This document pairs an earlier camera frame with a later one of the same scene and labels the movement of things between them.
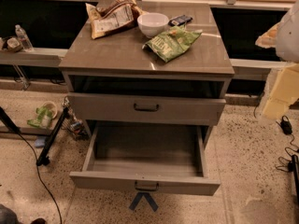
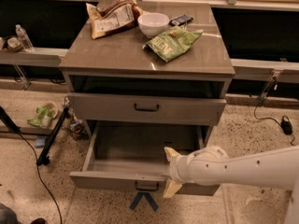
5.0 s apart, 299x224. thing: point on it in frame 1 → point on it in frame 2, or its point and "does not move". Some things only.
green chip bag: x=173 y=42 does not move
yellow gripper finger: x=268 y=39 → x=200 y=166
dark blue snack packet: x=179 y=20 does not move
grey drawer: x=151 y=157 does not move
